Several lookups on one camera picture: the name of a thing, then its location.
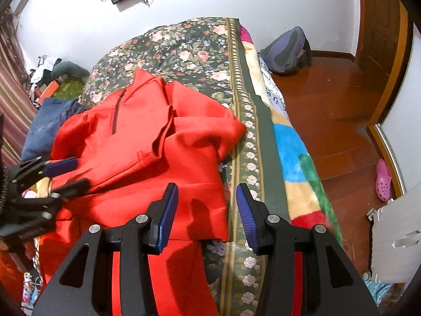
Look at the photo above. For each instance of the light blue patterned cloth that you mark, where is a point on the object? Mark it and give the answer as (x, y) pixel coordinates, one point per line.
(381, 291)

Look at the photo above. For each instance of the pile of mixed clutter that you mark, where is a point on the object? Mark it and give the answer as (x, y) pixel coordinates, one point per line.
(42, 69)

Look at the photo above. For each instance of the red zip jacket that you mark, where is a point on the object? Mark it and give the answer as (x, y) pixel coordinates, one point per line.
(138, 144)

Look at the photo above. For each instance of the grey cloth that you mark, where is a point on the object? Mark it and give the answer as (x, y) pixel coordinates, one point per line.
(70, 69)

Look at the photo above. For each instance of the orange box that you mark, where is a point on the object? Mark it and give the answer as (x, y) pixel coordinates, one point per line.
(47, 91)

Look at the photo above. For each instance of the grey purple backpack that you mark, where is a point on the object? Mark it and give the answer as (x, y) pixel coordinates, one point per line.
(284, 51)

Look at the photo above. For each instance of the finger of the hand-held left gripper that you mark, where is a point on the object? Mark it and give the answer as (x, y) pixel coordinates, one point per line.
(61, 166)
(74, 187)

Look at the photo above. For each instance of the green cloth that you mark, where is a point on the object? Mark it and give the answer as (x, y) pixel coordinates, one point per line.
(70, 89)

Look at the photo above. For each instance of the pink clog shoe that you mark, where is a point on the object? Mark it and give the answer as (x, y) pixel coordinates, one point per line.
(383, 179)

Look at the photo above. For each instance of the wooden door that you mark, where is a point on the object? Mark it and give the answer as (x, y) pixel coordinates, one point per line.
(381, 23)

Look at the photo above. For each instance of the floral bedspread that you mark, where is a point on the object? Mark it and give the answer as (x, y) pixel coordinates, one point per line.
(184, 56)

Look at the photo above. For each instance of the striped curtain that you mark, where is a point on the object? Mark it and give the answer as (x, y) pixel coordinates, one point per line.
(13, 105)

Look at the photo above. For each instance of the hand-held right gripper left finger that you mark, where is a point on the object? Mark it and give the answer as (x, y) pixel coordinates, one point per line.
(165, 215)

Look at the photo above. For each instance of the dark blue garment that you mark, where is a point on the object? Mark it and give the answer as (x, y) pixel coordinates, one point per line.
(46, 125)

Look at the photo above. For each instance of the colourful patchwork blanket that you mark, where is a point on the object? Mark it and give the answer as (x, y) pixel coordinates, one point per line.
(292, 151)

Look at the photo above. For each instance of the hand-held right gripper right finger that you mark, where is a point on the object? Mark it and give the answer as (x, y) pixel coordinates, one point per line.
(246, 215)

